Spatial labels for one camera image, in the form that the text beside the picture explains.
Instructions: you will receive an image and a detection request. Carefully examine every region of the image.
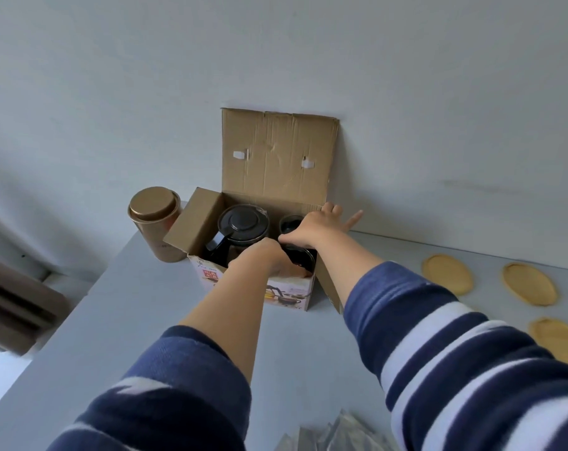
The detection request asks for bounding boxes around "person's right hand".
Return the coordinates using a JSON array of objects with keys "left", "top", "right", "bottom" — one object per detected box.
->
[{"left": 278, "top": 201, "right": 365, "bottom": 252}]

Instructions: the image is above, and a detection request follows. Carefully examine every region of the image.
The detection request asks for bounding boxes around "person's left hand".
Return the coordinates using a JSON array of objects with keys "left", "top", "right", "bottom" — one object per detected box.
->
[{"left": 227, "top": 237, "right": 313, "bottom": 280}]

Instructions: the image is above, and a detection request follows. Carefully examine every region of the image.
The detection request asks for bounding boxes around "glass cup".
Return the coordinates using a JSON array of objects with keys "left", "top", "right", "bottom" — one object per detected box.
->
[
  {"left": 279, "top": 244, "right": 318, "bottom": 277},
  {"left": 278, "top": 214, "right": 308, "bottom": 236}
]

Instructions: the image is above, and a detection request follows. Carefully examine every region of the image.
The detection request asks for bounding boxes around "glass teapot black lid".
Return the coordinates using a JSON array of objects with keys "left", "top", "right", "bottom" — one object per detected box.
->
[{"left": 204, "top": 204, "right": 271, "bottom": 268}]

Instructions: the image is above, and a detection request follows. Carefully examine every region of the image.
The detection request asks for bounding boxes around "red cardboard tea set box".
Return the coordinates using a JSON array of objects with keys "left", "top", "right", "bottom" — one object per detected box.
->
[{"left": 163, "top": 107, "right": 343, "bottom": 315}]

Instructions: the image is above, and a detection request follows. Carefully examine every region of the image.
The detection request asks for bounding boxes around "bronze metal tea canister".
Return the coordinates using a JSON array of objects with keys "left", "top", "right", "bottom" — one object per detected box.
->
[{"left": 127, "top": 186, "right": 187, "bottom": 264}]

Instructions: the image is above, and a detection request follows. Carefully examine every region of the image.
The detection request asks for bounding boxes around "wooden coaster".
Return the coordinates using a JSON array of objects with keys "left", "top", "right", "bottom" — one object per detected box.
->
[
  {"left": 527, "top": 318, "right": 568, "bottom": 374},
  {"left": 421, "top": 254, "right": 475, "bottom": 296},
  {"left": 502, "top": 262, "right": 559, "bottom": 307}
]

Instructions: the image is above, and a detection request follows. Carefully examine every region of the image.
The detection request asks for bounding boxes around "person's left forearm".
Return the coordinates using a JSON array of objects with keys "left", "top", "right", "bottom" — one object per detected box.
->
[{"left": 47, "top": 262, "right": 284, "bottom": 451}]

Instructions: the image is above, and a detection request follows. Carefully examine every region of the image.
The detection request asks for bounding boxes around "person's right forearm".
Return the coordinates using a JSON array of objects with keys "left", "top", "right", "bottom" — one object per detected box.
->
[{"left": 311, "top": 234, "right": 568, "bottom": 451}]

